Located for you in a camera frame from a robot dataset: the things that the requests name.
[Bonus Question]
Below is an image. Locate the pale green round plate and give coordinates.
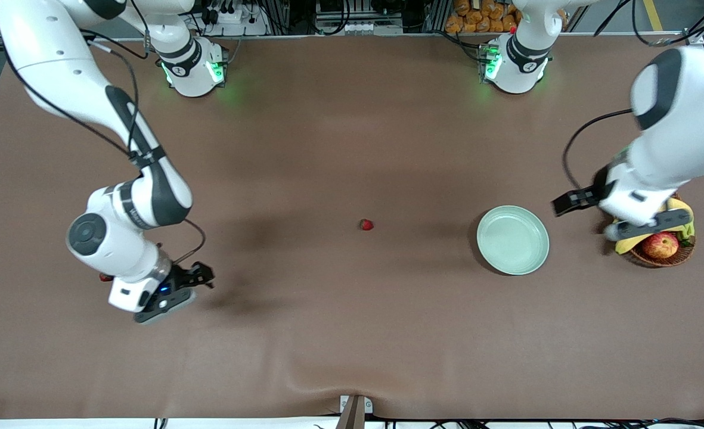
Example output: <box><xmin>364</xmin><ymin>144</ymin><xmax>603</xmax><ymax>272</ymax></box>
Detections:
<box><xmin>476</xmin><ymin>205</ymin><xmax>550</xmax><ymax>276</ymax></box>

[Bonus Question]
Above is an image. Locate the red apple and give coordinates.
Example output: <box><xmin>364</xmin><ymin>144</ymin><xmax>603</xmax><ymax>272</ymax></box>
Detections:
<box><xmin>642</xmin><ymin>232</ymin><xmax>680</xmax><ymax>260</ymax></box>

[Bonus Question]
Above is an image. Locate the brown wicker basket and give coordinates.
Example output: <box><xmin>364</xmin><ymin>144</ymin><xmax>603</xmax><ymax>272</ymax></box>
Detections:
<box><xmin>611</xmin><ymin>191</ymin><xmax>697</xmax><ymax>268</ymax></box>

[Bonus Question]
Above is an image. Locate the brown table mat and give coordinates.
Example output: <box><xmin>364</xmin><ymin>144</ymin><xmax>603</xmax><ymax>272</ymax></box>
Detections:
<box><xmin>0</xmin><ymin>33</ymin><xmax>704</xmax><ymax>421</ymax></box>

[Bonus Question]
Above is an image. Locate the bag of orange bread rolls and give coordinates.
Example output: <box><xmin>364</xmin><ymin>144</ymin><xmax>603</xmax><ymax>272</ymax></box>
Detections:
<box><xmin>445</xmin><ymin>0</ymin><xmax>567</xmax><ymax>34</ymax></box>

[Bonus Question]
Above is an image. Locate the white power strip with plugs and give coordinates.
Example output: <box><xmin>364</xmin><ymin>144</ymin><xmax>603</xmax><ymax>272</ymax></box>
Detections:
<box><xmin>200</xmin><ymin>3</ymin><xmax>248</xmax><ymax>26</ymax></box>

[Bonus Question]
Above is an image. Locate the white socket strip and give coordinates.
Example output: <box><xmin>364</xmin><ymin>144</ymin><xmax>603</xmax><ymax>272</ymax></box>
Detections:
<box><xmin>340</xmin><ymin>22</ymin><xmax>404</xmax><ymax>35</ymax></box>

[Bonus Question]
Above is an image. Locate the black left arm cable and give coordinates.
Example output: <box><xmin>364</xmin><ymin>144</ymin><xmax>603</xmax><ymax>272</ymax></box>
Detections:
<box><xmin>562</xmin><ymin>0</ymin><xmax>704</xmax><ymax>192</ymax></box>

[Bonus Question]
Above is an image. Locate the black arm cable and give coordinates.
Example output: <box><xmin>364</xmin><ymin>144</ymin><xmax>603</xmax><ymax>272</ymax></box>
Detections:
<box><xmin>77</xmin><ymin>0</ymin><xmax>207</xmax><ymax>266</ymax></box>
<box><xmin>562</xmin><ymin>0</ymin><xmax>704</xmax><ymax>192</ymax></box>

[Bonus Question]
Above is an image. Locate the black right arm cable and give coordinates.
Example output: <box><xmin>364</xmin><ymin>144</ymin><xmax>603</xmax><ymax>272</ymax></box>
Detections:
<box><xmin>77</xmin><ymin>0</ymin><xmax>207</xmax><ymax>266</ymax></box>

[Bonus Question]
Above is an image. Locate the grey camera stand post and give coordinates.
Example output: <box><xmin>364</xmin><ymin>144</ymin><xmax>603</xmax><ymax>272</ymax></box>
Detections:
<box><xmin>335</xmin><ymin>396</ymin><xmax>366</xmax><ymax>429</ymax></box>

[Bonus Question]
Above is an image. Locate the metal clamp bracket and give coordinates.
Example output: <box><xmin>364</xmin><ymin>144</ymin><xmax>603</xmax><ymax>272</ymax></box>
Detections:
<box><xmin>340</xmin><ymin>395</ymin><xmax>374</xmax><ymax>414</ymax></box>

